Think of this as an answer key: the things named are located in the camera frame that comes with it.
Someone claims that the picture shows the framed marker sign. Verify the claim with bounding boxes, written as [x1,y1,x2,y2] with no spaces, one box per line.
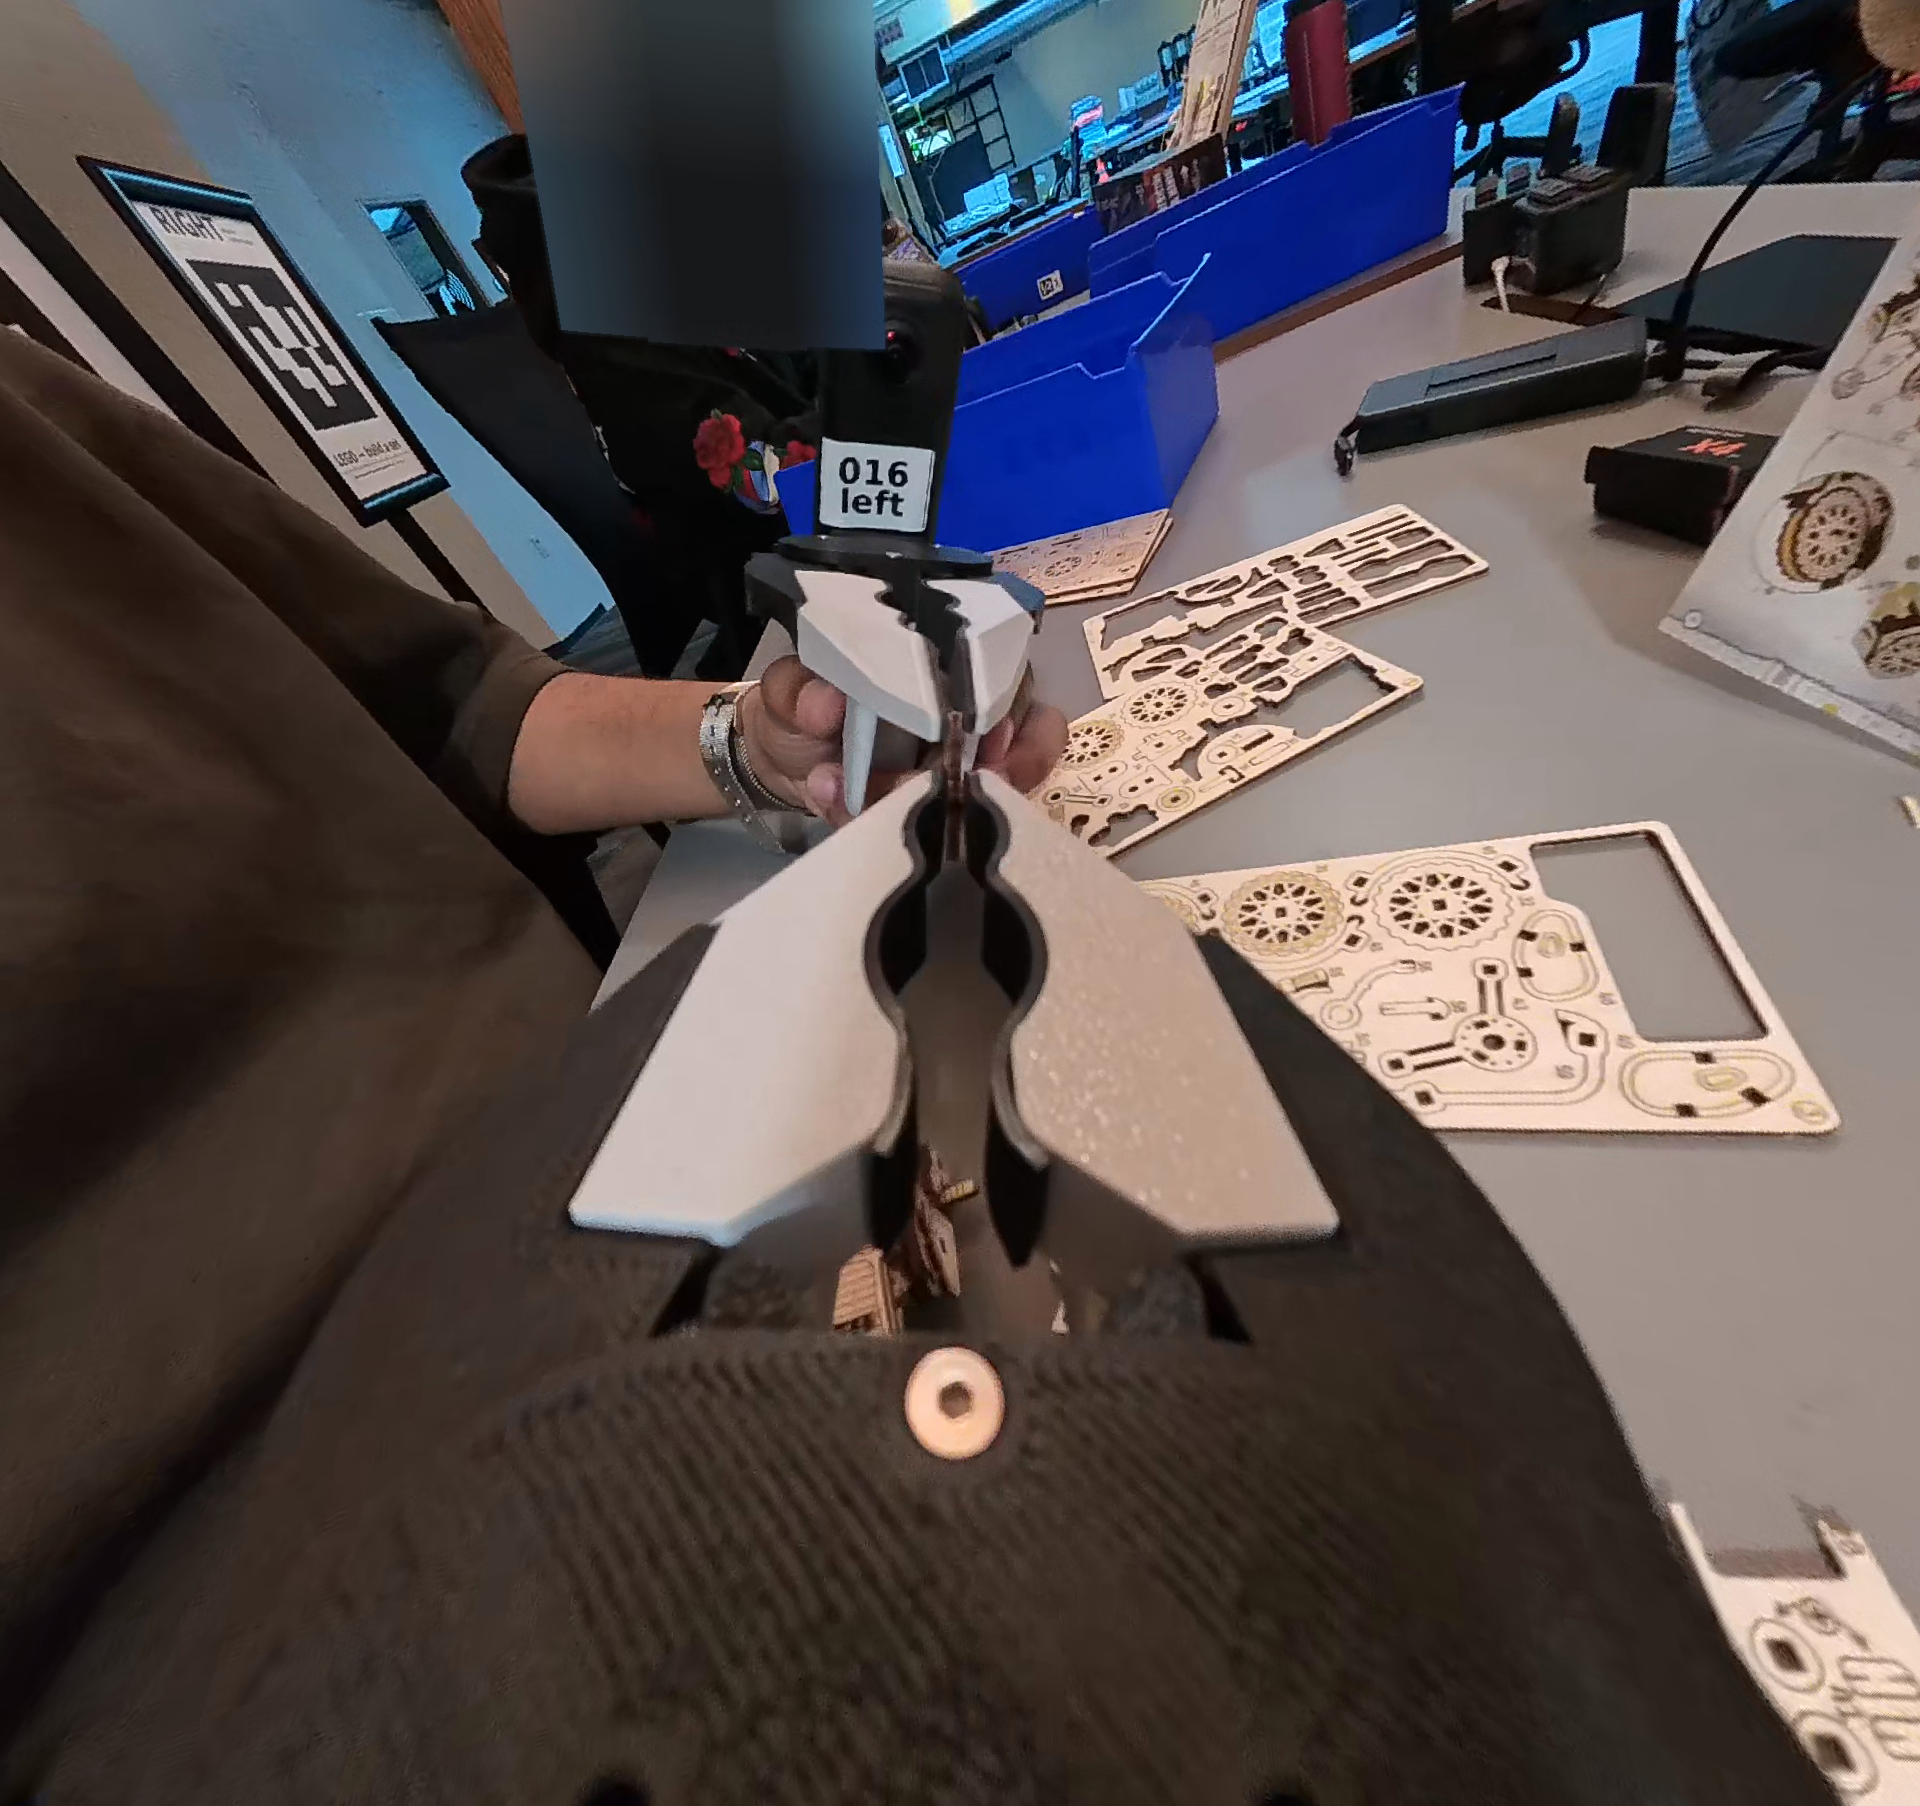
[78,155,454,529]

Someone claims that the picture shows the red water bottle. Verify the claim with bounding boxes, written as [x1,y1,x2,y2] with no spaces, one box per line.
[1281,0,1352,145]

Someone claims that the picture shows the wooden puzzle sheet with gears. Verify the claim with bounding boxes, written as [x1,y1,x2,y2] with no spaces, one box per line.
[1030,630,1424,861]

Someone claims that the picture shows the folded paper instruction sheet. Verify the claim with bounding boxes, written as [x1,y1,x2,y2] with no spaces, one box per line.
[1658,237,1920,765]

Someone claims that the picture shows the grey desk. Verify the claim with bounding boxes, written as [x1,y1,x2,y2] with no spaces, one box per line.
[594,177,1920,1806]

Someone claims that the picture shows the notched wooden sheet fragment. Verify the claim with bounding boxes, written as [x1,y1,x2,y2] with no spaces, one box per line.
[1663,1501,1920,1806]

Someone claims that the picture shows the silver bracelet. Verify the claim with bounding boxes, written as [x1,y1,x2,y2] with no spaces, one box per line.
[697,683,811,854]

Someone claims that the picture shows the stacked wooden puzzle sheets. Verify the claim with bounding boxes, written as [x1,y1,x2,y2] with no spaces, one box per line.
[980,505,1174,605]

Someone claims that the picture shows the wooden vehicle model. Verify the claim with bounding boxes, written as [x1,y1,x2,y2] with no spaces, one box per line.
[835,708,995,1340]

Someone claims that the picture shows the person's brown clothing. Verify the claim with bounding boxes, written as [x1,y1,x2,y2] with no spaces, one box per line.
[0,328,631,1806]

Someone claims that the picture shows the black cable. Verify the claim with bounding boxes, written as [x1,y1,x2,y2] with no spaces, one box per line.
[1648,64,1897,404]

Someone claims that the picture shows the black oblong case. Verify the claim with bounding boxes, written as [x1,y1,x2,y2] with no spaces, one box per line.
[1336,318,1652,477]

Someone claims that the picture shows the person's left hand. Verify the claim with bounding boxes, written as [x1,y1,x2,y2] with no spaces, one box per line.
[743,650,1071,826]

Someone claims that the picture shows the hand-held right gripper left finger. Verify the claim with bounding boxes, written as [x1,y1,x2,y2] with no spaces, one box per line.
[565,773,938,1249]

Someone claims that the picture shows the wooden puzzle sheet with wheels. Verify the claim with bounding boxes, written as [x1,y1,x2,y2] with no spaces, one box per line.
[1139,820,1843,1134]

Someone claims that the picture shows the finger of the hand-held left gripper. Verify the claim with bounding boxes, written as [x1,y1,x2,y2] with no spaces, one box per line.
[957,583,1041,732]
[796,572,941,730]

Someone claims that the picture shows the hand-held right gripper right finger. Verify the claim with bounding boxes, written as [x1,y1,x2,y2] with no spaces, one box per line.
[975,772,1342,1262]

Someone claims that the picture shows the blue plastic bin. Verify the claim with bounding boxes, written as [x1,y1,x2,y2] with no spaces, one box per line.
[948,203,1111,332]
[771,253,1224,553]
[1089,79,1467,346]

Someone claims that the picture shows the black flat panel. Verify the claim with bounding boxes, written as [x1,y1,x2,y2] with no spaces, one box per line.
[1643,234,1900,353]

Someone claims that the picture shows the emptied wooden puzzle sheet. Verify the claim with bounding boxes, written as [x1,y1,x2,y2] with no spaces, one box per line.
[1083,502,1491,699]

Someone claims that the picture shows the small black box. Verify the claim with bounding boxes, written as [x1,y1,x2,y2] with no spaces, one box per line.
[1586,429,1779,547]

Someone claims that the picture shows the person's left forearm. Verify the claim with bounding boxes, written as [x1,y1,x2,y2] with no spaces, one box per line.
[509,663,713,836]

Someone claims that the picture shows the brown printed board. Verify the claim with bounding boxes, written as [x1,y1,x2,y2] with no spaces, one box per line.
[1168,0,1275,149]

